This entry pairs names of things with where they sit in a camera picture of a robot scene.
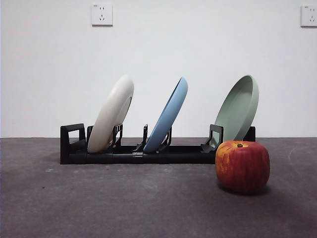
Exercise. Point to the white wall socket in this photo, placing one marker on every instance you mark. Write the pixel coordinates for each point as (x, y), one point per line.
(309, 16)
(102, 15)

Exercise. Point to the cream yellow round plate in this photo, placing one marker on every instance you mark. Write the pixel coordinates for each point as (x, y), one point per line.
(111, 111)

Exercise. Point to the black plastic plate rack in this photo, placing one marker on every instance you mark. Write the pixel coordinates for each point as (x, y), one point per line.
(173, 155)

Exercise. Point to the blue round plate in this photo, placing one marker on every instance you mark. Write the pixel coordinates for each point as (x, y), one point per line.
(168, 116)

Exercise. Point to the green round plate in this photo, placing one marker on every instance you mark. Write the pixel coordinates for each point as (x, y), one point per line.
(235, 109)

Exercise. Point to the red yellow apple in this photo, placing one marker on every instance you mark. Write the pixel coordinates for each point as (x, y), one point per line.
(242, 168)

